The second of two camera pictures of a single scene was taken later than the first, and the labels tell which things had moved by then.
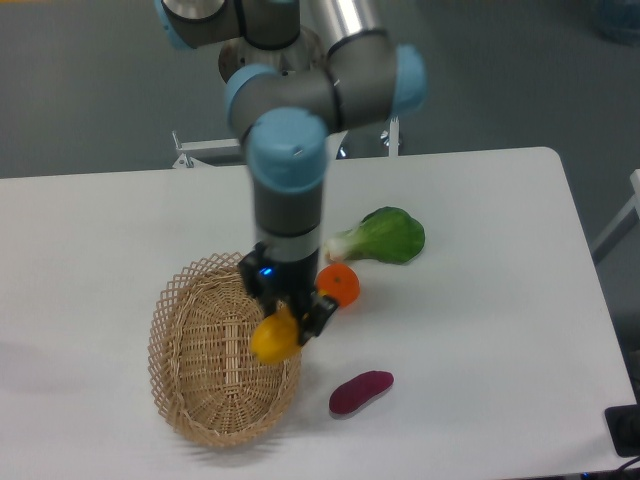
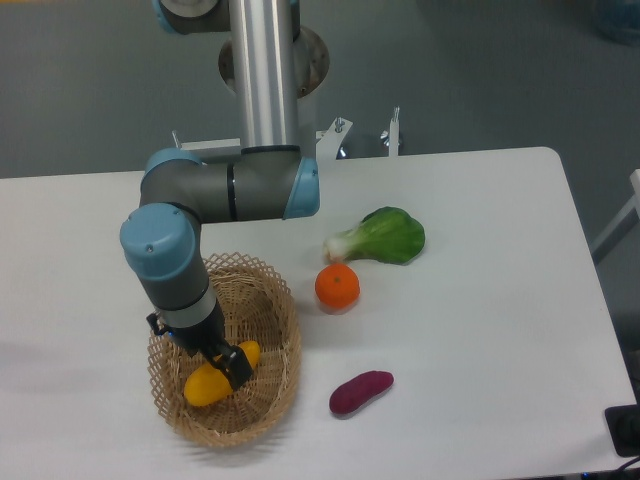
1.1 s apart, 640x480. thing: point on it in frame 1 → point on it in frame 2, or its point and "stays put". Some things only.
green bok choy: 387,234 stays put
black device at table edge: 624,425 stays put
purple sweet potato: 350,394 stays put
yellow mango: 276,338 → 205,386
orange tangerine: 339,282 stays put
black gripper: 291,282 → 205,337
